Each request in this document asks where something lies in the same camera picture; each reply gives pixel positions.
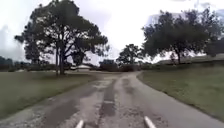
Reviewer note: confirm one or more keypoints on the small distant tree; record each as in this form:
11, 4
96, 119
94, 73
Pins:
129, 54

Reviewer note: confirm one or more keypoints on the pale distant building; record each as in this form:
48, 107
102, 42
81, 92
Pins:
81, 67

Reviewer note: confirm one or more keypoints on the grey gravel track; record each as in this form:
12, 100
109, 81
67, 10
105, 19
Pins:
115, 100

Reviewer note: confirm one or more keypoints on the large dark tree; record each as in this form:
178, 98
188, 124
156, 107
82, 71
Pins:
61, 33

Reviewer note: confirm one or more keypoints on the robot's own part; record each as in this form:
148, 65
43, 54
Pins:
149, 122
80, 124

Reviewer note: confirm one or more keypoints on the broad dark tree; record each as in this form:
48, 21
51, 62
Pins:
180, 33

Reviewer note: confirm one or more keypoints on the grass slope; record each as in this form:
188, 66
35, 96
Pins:
190, 83

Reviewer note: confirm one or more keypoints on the grass field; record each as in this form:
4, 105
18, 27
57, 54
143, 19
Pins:
30, 88

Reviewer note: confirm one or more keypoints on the low long building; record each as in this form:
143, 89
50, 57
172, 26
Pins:
200, 59

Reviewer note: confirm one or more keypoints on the dark hedge line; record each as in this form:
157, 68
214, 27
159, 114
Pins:
20, 66

